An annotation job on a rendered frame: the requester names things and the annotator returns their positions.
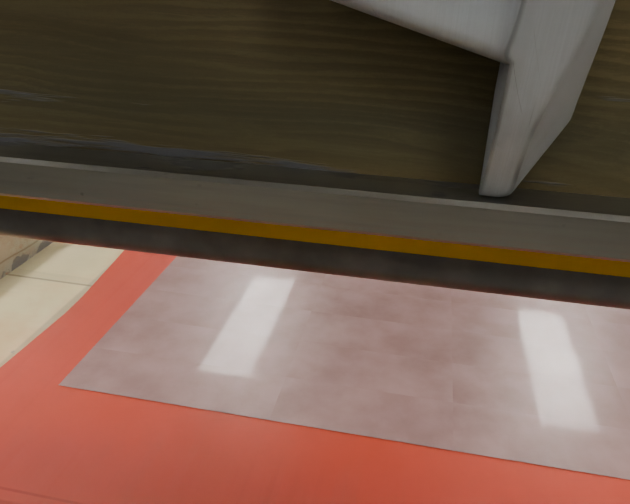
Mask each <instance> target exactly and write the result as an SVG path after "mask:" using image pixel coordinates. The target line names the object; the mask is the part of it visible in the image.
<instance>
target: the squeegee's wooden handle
mask: <svg viewBox="0 0 630 504"><path fill-rule="evenodd" d="M499 66H500V62H498V61H495V60H492V59H490V58H487V57H484V56H482V55H479V54H476V53H473V52H471V51H468V50H465V49H462V48H460V47H457V46H454V45H451V44H449V43H446V42H443V41H440V40H438V39H435V38H432V37H429V36H427V35H424V34H421V33H418V32H416V31H413V30H410V29H408V28H405V27H402V26H399V25H397V24H394V23H391V22H388V21H386V20H383V19H380V18H377V17H375V16H372V15H369V14H366V13H364V12H361V11H358V10H355V9H353V8H350V7H347V6H344V5H342V4H339V3H336V2H333V1H331V0H0V141H4V142H15V143H26V144H37V145H48V146H59V147H70V148H81V149H92V150H103V151H114V152H125V153H136V154H147V155H158V156H169V157H180V158H191V159H202V160H213V161H224V162H235V163H246V164H257V165H268V166H279V167H290V168H301V169H313V170H324V171H335V172H346V173H357V174H368V175H379V176H390V177H401V178H412V179H423V180H434V181H445V182H456V183H467V184H478V185H480V180H481V173H482V167H483V160H484V154H485V148H486V142H487V136H488V129H489V123H490V116H491V110H492V104H493V98H494V91H495V86H496V81H497V76H498V71H499ZM516 188H522V189H533V190H544V191H555V192H566V193H577V194H588V195H599V196H611V197H622V198H630V0H616V1H615V4H614V7H613V10H612V12H611V15H610V18H609V21H608V23H607V26H606V29H605V32H604V34H603V37H602V39H601V42H600V45H599V47H598V50H597V52H596V55H595V58H594V60H593V63H592V65H591V68H590V70H589V73H588V75H587V78H586V81H585V83H584V86H583V89H582V91H581V94H580V96H579V99H578V101H577V104H576V107H575V110H574V113H573V115H572V118H571V120H570V121H569V123H568V124H567V125H566V126H565V128H564V129H563V130H562V131H561V133H560V134H559V135H558V136H557V138H556V139H555V140H554V141H553V143H552V144H551V145H550V146H549V148H548V149H547V150H546V151H545V152H544V154H543V155H542V156H541V157H540V159H539V160H538V161H537V162H536V164H535V165H534V166H533V167H532V169H531V170H530V171H529V172H528V174H527V175H526V176H525V177H524V179H523V180H522V181H521V182H520V184H519V185H518V186H517V187H516Z"/></svg>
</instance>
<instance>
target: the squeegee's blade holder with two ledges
mask: <svg viewBox="0 0 630 504"><path fill-rule="evenodd" d="M0 196H10V197H19V198H29V199H38V200H47V201H57V202H66V203H76V204H85V205H94V206H104V207H113V208H123V209H132V210H141V211H151V212H160V213H170V214H179V215H188V216H198V217H207V218H217V219H226V220H235V221H245V222H254V223H264V224H273V225H282V226H292V227H301V228H311V229H320V230H330V231H339V232H348V233H358V234H367V235H377V236H386V237H395V238H405V239H414V240H424V241H433V242H442V243H452V244H461V245H471V246H480V247H489V248H499V249H508V250H518V251H527V252H536V253H546V254H555V255H565V256H574V257H583V258H593V259H602V260H612V261H621V262H630V198H622V197H611V196H599V195H588V194H577V193H566V192H555V191H544V190H533V189H522V188H515V190H514V191H513V192H512V193H511V194H510V195H509V196H504V197H492V196H482V195H479V185H478V184H467V183H456V182H445V181H434V180H423V179H412V178H401V177H390V176H379V175H368V174H357V173H346V172H335V171H324V170H313V169H301V168H290V167H279V166H268V165H257V164H246V163H235V162H224V161H213V160H202V159H191V158H180V157H169V156H158V155H147V154H136V153H125V152H114V151H103V150H92V149H81V148H70V147H59V146H48V145H37V144H26V143H15V142H4V141H0Z"/></svg>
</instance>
